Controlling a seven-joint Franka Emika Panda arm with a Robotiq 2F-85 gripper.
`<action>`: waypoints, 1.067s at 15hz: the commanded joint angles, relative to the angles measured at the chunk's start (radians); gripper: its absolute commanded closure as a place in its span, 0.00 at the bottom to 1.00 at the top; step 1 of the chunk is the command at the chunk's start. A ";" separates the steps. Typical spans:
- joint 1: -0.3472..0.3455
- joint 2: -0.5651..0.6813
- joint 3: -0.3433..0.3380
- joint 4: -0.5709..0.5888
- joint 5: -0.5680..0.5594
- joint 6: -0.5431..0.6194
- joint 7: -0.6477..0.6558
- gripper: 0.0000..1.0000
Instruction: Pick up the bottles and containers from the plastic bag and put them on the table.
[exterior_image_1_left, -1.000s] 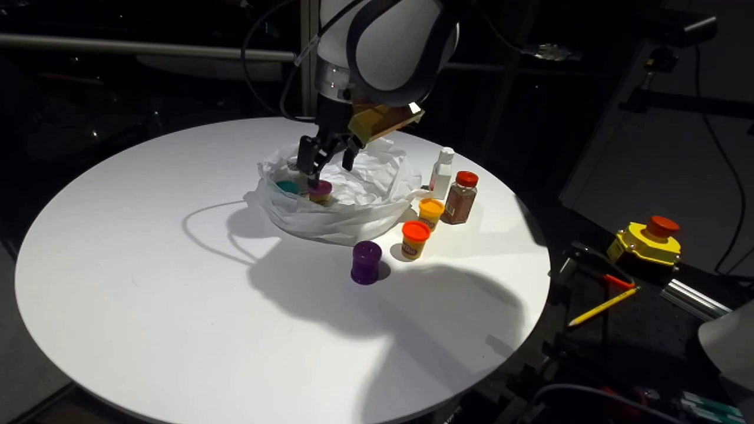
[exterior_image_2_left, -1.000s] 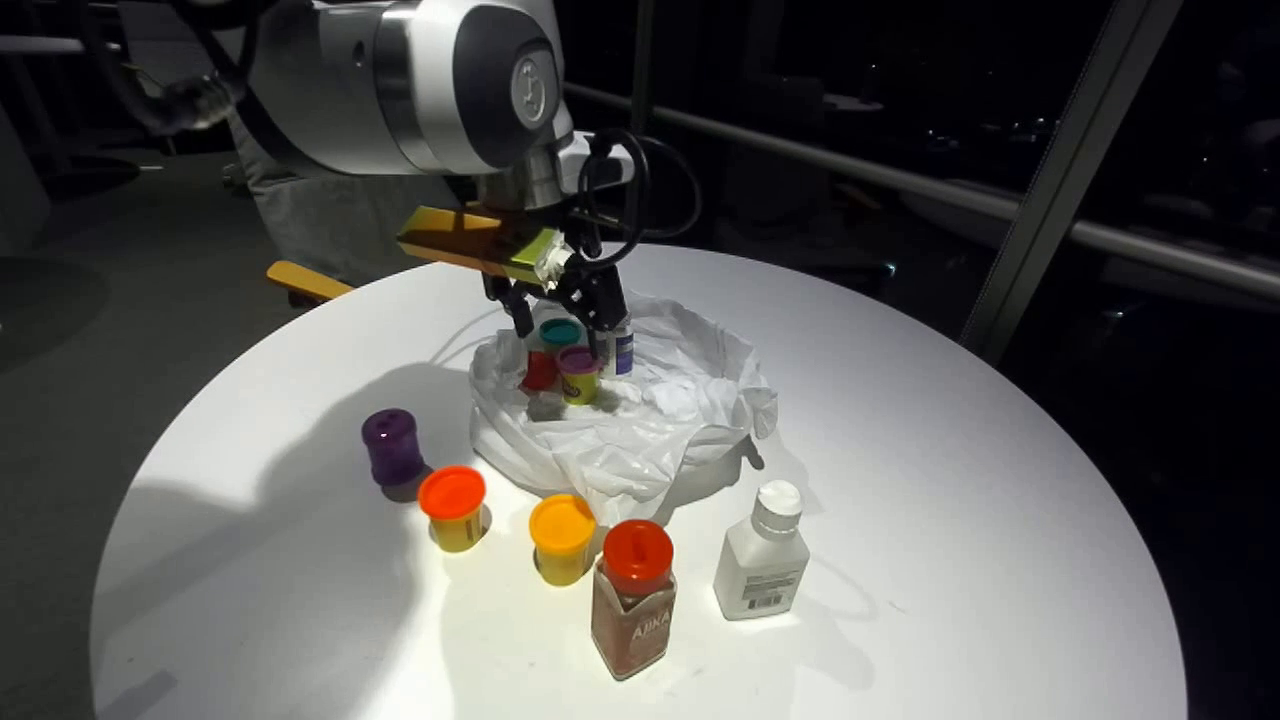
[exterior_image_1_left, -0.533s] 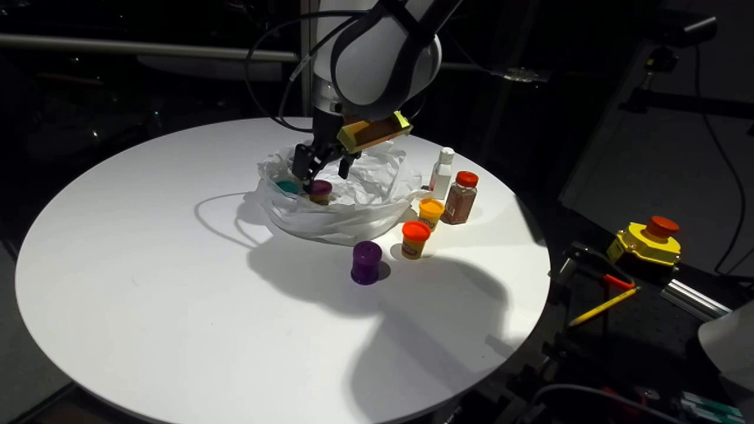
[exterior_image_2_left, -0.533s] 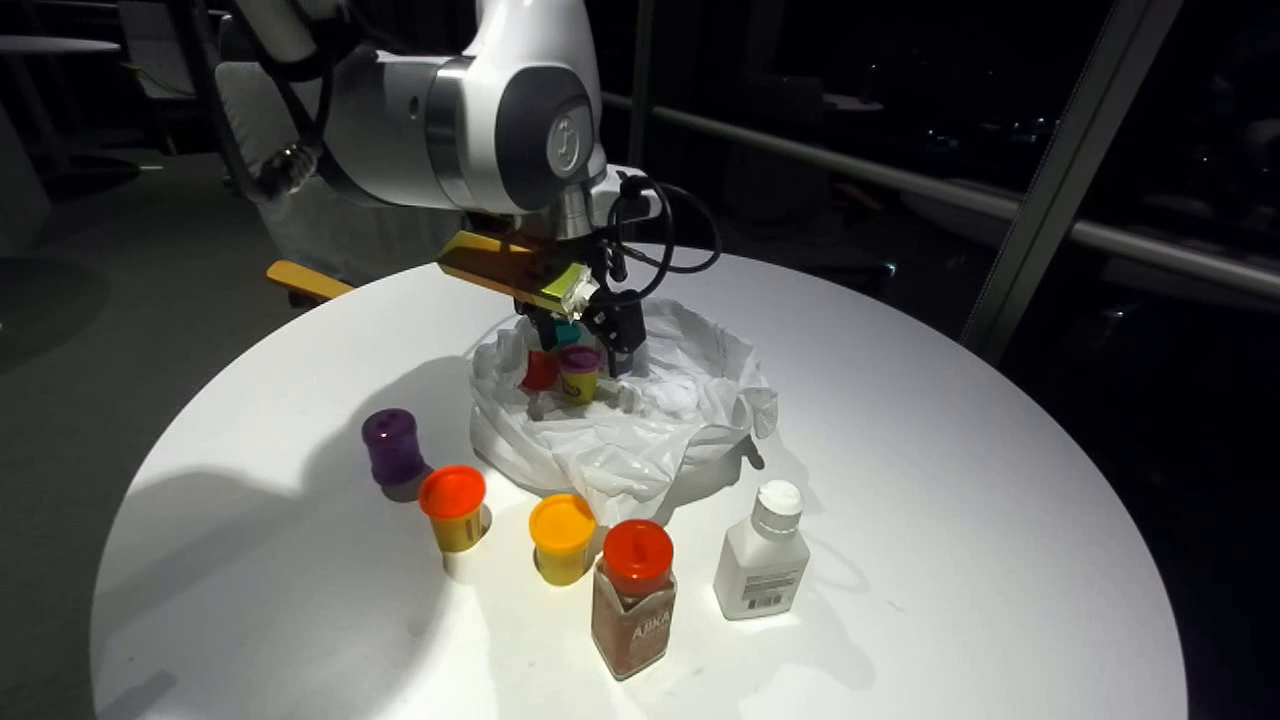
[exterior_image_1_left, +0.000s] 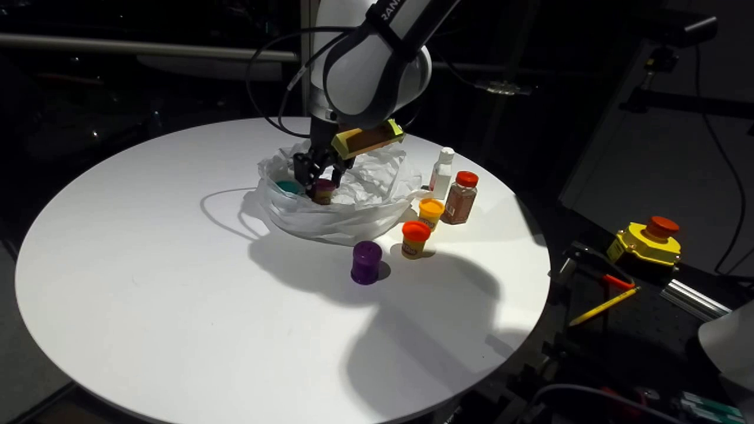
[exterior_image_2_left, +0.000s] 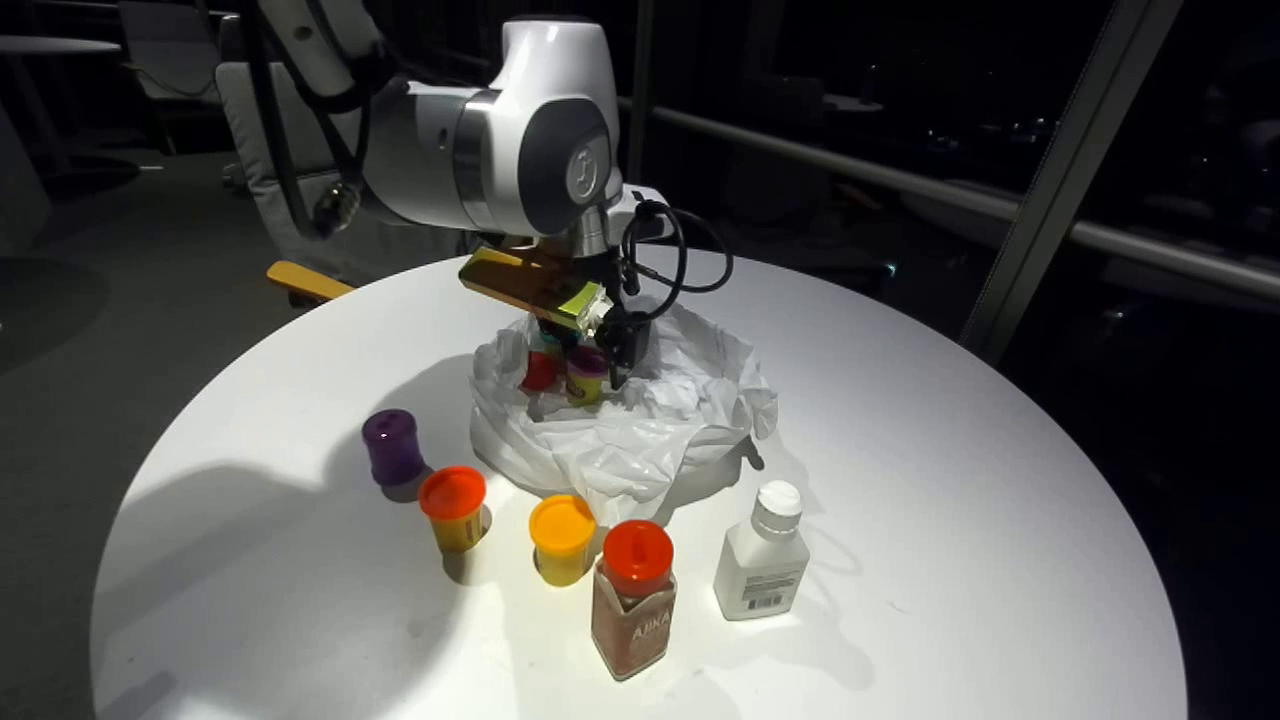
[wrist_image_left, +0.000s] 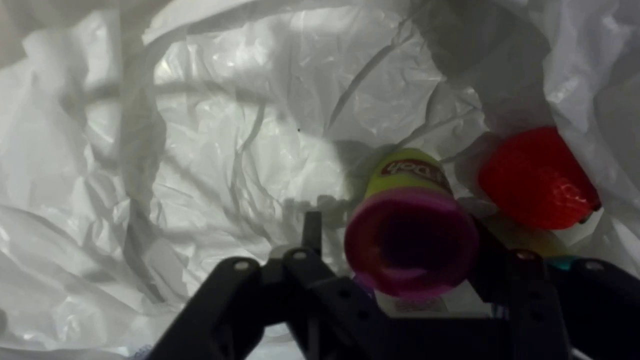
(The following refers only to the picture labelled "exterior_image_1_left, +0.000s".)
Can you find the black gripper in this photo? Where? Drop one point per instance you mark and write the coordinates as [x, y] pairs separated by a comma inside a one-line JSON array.
[[322, 145]]

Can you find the magenta lid container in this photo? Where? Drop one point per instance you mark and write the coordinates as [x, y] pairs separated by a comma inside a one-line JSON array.
[[322, 193]]

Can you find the purple container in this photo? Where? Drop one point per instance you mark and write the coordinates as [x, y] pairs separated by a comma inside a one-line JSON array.
[[367, 263]]

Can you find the orange lid container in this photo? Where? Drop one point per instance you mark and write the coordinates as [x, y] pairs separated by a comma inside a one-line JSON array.
[[416, 237]]

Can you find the yellow container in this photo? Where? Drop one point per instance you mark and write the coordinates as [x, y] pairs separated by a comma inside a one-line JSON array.
[[433, 213]]

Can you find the white bottle white cap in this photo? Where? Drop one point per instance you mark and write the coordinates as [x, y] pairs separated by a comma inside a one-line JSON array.
[[445, 177]]

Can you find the spice bottle red lid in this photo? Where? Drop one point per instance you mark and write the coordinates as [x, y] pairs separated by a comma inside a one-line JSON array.
[[461, 201]]

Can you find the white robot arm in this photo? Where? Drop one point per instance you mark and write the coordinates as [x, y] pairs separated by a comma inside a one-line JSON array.
[[369, 62]]

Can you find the white plastic bag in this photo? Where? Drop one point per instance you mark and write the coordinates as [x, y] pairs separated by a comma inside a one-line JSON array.
[[361, 214]]

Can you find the teal lid container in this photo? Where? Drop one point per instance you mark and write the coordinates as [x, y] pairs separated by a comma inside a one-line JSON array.
[[289, 187]]

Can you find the metal horizontal railing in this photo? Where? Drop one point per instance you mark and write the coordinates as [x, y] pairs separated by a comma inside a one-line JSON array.
[[157, 48]]

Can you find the yellow pencil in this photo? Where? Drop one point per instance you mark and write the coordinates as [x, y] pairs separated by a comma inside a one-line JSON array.
[[605, 307]]

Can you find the red clamp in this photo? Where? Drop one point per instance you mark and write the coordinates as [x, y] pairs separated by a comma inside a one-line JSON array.
[[618, 281]]

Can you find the yellow red emergency stop button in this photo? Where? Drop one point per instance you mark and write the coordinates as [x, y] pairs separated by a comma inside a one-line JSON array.
[[648, 240]]

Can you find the aluminium profile bar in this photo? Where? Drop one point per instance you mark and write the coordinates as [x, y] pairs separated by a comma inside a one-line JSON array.
[[697, 298]]

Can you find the white rounded cover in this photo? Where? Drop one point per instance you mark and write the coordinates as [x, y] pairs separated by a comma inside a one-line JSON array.
[[731, 344]]

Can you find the wrist camera yellow mount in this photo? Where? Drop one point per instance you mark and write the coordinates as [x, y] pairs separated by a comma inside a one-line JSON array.
[[367, 139]]

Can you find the metal window post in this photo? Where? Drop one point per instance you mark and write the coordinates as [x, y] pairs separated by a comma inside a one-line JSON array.
[[308, 23]]

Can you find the black mounted camera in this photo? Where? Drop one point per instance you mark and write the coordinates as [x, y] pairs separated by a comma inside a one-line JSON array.
[[699, 29]]

